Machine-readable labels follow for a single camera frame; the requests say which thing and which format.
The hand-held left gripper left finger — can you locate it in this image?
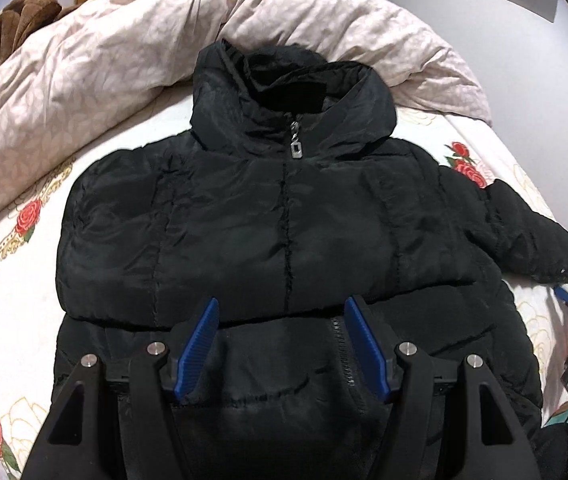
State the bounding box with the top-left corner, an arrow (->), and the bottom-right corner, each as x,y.
21,297 -> 222,480

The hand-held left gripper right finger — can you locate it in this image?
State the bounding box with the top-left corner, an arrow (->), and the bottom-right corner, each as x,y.
344,295 -> 547,480

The black puffer jacket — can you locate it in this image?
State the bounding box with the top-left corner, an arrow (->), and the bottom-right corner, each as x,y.
51,40 -> 568,480

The white rose print bed sheet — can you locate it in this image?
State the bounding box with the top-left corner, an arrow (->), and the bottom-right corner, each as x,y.
0,95 -> 568,480

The brown fuzzy garment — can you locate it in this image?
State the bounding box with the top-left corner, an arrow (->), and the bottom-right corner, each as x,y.
0,0 -> 62,83

